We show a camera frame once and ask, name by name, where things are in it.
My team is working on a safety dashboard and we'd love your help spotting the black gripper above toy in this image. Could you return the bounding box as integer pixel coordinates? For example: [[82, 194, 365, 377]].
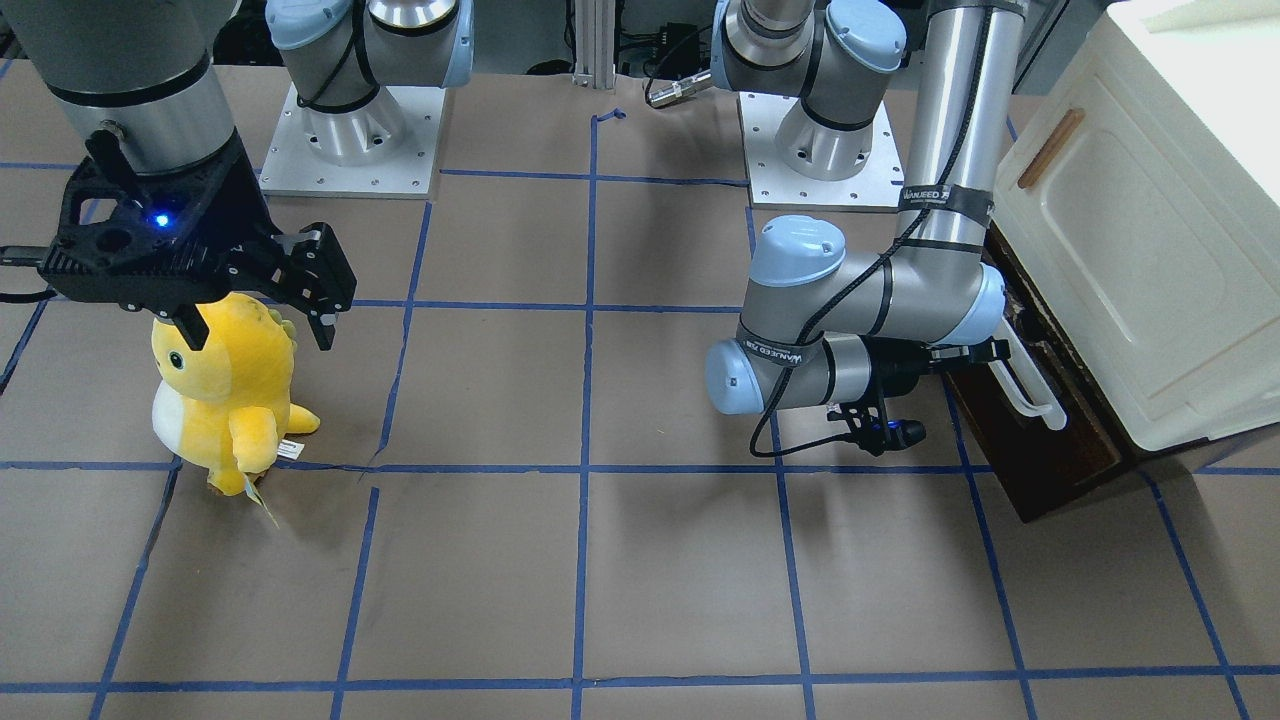
[[38, 129, 357, 351]]

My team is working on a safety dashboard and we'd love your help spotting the aluminium frame post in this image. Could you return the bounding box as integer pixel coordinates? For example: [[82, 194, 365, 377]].
[[572, 0, 618, 94]]

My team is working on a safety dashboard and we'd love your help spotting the silver robot arm left side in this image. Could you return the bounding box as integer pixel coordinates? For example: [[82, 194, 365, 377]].
[[705, 1, 1028, 415]]

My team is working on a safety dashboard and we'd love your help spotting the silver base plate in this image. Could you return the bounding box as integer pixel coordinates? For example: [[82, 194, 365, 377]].
[[739, 92, 904, 213], [260, 86, 447, 199]]

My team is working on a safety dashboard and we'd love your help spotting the black gripper by drawer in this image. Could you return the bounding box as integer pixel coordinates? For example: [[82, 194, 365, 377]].
[[879, 340, 986, 396]]

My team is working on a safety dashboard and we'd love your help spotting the cream white cabinet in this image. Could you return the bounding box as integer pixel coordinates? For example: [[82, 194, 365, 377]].
[[995, 1, 1279, 450]]

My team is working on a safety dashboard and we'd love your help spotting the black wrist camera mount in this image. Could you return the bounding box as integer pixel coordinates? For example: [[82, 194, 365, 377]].
[[827, 386, 927, 456]]

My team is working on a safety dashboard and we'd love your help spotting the yellow plush dinosaur toy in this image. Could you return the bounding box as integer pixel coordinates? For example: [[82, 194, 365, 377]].
[[150, 293, 321, 500]]

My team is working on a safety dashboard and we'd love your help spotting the wooden cabinet handle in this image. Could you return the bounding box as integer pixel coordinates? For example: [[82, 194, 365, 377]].
[[1018, 108, 1085, 190]]

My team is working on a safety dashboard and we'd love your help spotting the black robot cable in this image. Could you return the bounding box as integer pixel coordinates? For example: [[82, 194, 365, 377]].
[[748, 0, 1001, 461]]

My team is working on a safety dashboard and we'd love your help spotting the white drawer handle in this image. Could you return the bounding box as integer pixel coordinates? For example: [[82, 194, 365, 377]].
[[989, 318, 1068, 430]]

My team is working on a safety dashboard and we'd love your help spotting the dark brown wooden drawer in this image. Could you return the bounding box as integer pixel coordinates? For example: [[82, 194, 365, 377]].
[[948, 225, 1153, 521]]

